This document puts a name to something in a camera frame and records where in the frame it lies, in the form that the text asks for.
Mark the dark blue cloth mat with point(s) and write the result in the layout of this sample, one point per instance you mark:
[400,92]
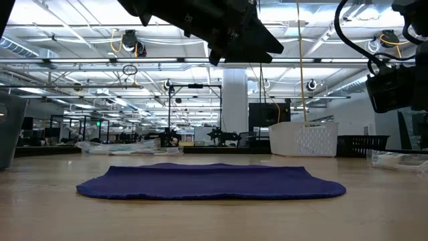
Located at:
[210,182]

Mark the white perforated plastic basket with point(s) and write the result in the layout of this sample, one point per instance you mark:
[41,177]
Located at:
[301,140]

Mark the black perforated plastic basket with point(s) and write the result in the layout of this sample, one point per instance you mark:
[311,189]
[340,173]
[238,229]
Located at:
[354,145]

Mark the white round pillar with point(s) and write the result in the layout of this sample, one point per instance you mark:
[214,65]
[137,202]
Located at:
[235,100]

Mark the black cabinet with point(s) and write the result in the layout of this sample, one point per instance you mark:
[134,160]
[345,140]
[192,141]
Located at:
[267,115]

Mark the small yellow box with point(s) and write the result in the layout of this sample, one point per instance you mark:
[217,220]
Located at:
[188,144]

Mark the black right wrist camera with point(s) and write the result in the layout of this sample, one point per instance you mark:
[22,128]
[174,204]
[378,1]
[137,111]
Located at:
[391,90]

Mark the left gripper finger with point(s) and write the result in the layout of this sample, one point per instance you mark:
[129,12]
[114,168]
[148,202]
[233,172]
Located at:
[247,59]
[257,37]

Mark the silver ventilation duct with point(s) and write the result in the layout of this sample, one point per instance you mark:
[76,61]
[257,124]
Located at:
[351,83]
[20,48]

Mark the grey plastic bin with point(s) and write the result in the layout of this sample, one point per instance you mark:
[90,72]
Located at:
[11,134]

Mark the orange toothbrush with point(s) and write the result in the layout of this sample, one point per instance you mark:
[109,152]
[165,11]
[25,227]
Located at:
[401,160]

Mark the black gantry frame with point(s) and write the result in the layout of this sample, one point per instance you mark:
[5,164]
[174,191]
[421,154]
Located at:
[195,86]

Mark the black aluminium table frame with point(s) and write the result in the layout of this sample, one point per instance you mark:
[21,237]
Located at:
[47,151]

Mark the black background robot arm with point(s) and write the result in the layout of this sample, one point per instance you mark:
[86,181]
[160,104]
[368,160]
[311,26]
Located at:
[220,136]
[165,137]

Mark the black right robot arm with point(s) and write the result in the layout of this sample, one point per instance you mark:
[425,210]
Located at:
[418,10]

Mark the long white light strip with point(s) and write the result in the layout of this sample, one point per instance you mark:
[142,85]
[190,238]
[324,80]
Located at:
[83,60]

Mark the dark upright panel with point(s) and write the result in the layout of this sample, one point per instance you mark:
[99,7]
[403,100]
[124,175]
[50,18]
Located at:
[404,134]

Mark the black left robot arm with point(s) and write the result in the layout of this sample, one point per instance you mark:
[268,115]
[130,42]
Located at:
[4,13]

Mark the black monitor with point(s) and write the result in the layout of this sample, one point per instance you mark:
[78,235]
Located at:
[422,125]
[30,123]

